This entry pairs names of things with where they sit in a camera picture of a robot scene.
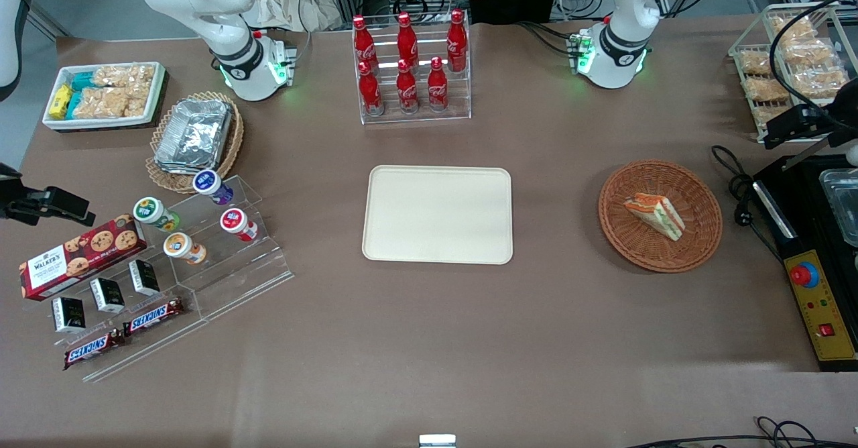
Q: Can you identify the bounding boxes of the clear plastic container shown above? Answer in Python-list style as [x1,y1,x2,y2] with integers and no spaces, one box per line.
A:
[819,168,858,248]

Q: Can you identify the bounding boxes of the cream plastic tray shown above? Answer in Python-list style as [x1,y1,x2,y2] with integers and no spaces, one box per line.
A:
[362,165,514,265]

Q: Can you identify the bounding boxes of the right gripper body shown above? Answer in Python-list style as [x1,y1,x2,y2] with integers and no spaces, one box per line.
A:
[0,163,44,225]

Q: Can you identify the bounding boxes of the bagged fried snack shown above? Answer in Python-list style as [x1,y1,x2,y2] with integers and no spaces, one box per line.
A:
[739,49,772,77]
[744,76,790,104]
[781,38,835,67]
[752,105,789,127]
[770,15,818,42]
[791,66,849,99]

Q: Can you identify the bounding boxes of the yellow snack pack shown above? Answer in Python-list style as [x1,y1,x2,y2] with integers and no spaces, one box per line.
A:
[50,85,73,119]

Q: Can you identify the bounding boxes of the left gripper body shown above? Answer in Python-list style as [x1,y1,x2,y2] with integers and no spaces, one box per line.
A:
[830,93,858,167]

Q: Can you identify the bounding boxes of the black floor cable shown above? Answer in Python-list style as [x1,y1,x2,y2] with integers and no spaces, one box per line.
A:
[623,416,858,448]

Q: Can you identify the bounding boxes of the brown round wicker basket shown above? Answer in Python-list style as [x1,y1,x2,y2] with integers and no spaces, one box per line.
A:
[598,160,723,274]

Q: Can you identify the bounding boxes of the black base cable bundle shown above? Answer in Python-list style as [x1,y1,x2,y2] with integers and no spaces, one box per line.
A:
[515,20,585,58]

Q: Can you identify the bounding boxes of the beige crumpled cloth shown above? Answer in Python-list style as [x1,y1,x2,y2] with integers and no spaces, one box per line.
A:
[245,0,343,32]

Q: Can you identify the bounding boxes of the light wicker basket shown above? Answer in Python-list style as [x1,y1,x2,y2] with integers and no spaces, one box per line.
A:
[145,91,245,194]

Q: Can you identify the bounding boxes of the red lid yogurt cup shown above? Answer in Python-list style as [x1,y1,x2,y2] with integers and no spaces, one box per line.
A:
[221,208,259,243]

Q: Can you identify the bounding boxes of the red Walkers cookie box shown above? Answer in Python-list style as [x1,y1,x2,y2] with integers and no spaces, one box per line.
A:
[19,215,148,301]

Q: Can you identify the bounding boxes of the small black white box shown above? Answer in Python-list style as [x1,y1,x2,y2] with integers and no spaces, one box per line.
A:
[52,296,86,333]
[129,259,161,296]
[90,278,126,314]

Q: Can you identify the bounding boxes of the purple lid yogurt cup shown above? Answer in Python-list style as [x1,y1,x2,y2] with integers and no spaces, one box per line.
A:
[192,170,235,206]

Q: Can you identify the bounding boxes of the triangular sandwich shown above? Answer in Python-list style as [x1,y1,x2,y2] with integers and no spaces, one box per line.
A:
[623,192,686,241]

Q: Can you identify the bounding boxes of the clear acrylic bottle rack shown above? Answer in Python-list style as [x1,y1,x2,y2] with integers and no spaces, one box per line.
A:
[352,11,472,125]

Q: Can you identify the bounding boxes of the Snickers bar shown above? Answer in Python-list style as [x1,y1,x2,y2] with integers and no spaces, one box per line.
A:
[64,329,126,371]
[124,297,185,337]

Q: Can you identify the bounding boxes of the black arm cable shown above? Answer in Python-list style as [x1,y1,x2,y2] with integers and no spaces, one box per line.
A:
[769,0,858,131]

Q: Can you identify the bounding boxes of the white wire rack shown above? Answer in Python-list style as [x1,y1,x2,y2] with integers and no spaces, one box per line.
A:
[729,2,858,144]

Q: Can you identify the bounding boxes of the clear acrylic stepped stand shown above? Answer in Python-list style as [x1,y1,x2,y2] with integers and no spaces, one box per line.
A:
[23,174,294,383]

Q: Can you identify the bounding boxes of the orange lid yogurt cup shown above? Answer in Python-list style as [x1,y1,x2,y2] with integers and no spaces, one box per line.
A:
[164,232,207,265]

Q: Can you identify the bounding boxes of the bagged rice crackers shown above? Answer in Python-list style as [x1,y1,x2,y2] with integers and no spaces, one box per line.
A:
[72,86,149,119]
[94,64,156,89]

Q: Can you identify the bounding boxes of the black countertop appliance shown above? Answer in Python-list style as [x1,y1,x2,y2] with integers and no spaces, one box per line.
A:
[752,141,858,372]

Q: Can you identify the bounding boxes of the red cola bottle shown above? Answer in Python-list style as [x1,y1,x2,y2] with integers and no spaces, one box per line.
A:
[353,15,378,73]
[397,12,420,66]
[359,61,384,117]
[428,57,448,112]
[446,9,468,73]
[396,59,420,114]

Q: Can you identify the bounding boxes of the stack of foil trays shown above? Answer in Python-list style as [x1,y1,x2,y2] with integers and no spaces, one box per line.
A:
[154,98,234,174]

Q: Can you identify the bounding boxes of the black power cable with plug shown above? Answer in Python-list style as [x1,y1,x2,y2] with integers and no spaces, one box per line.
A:
[711,145,786,262]

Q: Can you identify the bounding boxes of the green lid yogurt cup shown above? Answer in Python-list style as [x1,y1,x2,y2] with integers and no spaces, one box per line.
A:
[133,197,180,233]

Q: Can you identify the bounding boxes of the white rectangular bin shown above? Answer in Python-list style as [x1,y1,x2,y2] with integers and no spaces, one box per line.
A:
[42,62,168,132]

